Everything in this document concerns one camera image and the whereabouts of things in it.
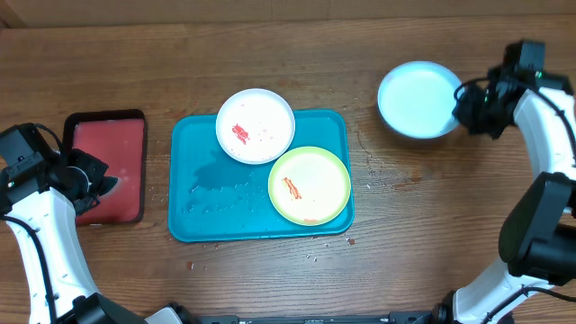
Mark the dark green sponge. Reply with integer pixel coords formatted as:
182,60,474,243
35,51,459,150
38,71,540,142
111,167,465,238
97,176,119,196

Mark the light blue plate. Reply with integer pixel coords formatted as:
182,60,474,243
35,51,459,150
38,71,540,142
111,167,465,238
377,61,461,140

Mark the white plate with red stain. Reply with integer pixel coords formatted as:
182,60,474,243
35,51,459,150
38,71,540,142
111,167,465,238
215,88,296,165

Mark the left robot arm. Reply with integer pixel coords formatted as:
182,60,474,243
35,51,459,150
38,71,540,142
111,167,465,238
1,149,196,324

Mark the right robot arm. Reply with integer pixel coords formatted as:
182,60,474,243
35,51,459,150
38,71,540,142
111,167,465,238
425,65,575,323

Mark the dark tray with red liquid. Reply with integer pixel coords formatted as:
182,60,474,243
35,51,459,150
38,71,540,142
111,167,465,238
63,109,148,225

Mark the teal plastic serving tray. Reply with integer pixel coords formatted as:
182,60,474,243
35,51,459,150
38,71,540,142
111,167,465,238
167,115,355,243

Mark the green rimmed yellow plate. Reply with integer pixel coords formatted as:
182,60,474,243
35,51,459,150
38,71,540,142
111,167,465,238
268,146,352,227

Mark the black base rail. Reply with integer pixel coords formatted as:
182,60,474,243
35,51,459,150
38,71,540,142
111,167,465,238
197,310,432,324

